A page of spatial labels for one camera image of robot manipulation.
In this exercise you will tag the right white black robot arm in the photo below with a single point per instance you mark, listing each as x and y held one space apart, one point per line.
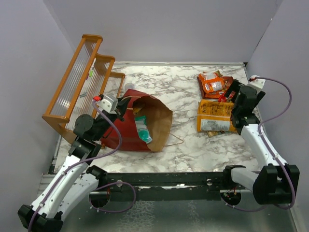
276 183

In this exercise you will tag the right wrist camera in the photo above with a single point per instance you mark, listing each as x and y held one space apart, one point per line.
256 83

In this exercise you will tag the yellow Kettle chip bag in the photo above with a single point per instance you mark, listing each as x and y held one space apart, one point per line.
214 116

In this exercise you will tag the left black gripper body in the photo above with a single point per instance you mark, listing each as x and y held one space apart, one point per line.
119 112

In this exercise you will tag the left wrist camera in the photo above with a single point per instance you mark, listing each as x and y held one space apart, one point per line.
107 103

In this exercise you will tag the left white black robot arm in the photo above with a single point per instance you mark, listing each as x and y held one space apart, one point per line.
76 178

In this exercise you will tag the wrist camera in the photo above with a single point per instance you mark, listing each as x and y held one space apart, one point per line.
107 103
256 83

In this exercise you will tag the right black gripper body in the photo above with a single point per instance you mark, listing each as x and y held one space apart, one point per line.
235 87

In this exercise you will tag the small red snack packet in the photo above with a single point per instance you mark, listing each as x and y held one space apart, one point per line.
223 98

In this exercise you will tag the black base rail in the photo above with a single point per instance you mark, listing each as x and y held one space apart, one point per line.
125 187

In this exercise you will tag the small clear plastic cup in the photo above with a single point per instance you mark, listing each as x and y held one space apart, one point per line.
129 86

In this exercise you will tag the red brown paper bag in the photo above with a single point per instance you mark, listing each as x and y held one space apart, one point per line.
147 123

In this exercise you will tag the golden chip bag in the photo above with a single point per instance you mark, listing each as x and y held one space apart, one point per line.
214 133

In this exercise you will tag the orange Fox's candy bag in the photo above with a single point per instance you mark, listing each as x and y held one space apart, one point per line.
205 76
213 85

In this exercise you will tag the orange wooden tiered rack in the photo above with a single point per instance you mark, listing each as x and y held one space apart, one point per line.
87 75

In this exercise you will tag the red Doritos chip bag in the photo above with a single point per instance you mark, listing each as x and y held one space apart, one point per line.
216 95

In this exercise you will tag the teal snack packet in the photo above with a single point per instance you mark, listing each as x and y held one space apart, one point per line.
142 129

